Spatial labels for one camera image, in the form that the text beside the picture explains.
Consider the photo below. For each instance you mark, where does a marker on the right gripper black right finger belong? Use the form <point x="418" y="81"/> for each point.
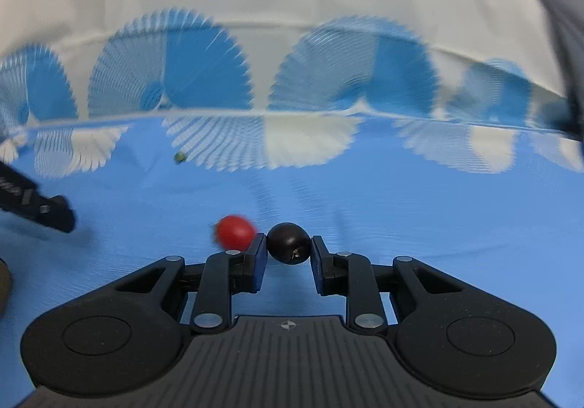
<point x="451" y="335"/>

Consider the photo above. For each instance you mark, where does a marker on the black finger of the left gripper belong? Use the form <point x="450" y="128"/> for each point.
<point x="20" y="195"/>

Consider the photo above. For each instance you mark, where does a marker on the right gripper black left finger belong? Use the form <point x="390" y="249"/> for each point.
<point x="129" y="332"/>

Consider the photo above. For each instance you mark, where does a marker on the dark plum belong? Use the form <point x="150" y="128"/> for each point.
<point x="288" y="243"/>

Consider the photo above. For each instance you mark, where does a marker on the yellow round fruit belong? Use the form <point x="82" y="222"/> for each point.
<point x="6" y="284"/>

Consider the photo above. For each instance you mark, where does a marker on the red tomato with stem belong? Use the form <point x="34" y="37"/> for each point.
<point x="234" y="233"/>

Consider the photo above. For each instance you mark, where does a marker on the small green stem piece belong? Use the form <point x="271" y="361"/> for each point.
<point x="180" y="157"/>

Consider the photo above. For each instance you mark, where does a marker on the blue white patterned cloth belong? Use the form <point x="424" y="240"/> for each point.
<point x="445" y="130"/>

